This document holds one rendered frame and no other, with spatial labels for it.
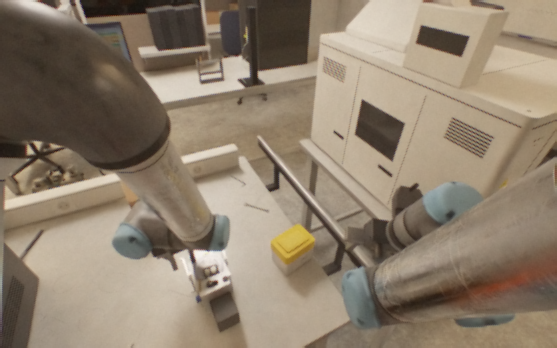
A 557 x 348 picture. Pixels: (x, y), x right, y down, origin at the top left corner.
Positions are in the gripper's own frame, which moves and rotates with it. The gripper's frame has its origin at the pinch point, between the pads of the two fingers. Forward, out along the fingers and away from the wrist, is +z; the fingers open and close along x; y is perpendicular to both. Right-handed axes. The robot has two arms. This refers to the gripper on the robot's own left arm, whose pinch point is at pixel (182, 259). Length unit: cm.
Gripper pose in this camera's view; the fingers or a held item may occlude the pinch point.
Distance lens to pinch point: 90.0
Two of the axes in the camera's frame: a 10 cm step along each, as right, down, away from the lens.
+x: -8.7, 3.0, -3.9
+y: -4.9, -5.5, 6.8
